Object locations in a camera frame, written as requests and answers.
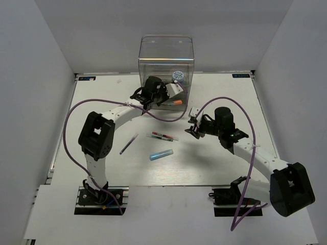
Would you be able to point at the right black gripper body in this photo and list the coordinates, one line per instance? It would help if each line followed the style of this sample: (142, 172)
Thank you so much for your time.
(209, 127)

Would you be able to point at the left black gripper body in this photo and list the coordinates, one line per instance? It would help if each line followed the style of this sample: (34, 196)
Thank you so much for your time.
(161, 96)

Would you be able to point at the blue cleaning gel jar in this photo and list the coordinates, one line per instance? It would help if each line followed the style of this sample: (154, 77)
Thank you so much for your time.
(178, 76)

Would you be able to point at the clear plastic drawer organizer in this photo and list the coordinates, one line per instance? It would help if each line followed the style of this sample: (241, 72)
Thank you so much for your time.
(161, 55)

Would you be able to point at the blue highlighter marker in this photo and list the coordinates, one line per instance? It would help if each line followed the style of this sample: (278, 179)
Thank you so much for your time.
(161, 154)

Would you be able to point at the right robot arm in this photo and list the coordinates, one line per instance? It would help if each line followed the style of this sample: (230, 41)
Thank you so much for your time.
(288, 188)

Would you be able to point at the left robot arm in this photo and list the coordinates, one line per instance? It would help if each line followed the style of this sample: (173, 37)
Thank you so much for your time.
(96, 137)

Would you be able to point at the red refill pen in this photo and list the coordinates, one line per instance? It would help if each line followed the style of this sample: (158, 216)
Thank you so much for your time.
(165, 136)

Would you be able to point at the green refill pen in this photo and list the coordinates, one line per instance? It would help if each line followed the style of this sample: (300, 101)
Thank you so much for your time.
(159, 138)

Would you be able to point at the right blue table label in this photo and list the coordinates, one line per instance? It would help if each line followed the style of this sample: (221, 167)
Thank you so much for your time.
(240, 75)

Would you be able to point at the blue table label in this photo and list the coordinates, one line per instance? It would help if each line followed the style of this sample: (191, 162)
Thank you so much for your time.
(88, 78)
(240, 75)

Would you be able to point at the dark blue pen refill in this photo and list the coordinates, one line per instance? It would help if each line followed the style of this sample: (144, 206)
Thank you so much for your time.
(129, 143)

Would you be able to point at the left blue table label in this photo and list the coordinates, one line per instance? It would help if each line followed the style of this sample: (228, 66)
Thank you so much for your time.
(88, 78)

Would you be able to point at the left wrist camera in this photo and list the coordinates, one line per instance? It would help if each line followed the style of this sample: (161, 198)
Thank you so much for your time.
(173, 89)

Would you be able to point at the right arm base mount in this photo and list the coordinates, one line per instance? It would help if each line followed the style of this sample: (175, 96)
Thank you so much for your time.
(225, 202)

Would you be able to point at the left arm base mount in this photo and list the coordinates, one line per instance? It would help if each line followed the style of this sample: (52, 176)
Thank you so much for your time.
(87, 204)

